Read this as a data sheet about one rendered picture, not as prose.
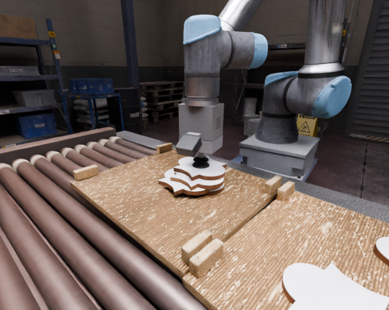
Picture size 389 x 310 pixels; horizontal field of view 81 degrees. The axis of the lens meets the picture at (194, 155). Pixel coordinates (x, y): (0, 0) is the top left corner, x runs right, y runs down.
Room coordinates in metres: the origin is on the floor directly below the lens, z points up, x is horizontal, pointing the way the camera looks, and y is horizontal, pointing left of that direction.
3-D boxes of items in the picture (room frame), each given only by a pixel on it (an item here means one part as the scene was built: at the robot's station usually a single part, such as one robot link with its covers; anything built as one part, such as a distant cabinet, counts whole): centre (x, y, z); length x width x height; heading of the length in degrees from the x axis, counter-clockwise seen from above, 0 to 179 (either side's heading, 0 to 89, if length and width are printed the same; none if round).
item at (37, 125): (3.78, 2.68, 0.32); 0.50 x 0.41 x 0.37; 139
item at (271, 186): (0.47, -0.19, 0.95); 0.06 x 0.02 x 0.03; 138
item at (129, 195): (0.51, 0.05, 0.93); 0.41 x 0.35 x 0.02; 48
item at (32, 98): (3.81, 2.61, 0.76); 0.50 x 0.36 x 0.24; 149
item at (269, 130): (0.82, -0.30, 1.01); 0.15 x 0.15 x 0.10
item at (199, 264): (0.25, -0.02, 0.95); 0.06 x 0.02 x 0.03; 136
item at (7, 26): (3.75, 2.65, 1.74); 0.50 x 0.38 x 0.32; 143
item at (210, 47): (0.52, -0.02, 1.24); 0.09 x 0.08 x 0.11; 118
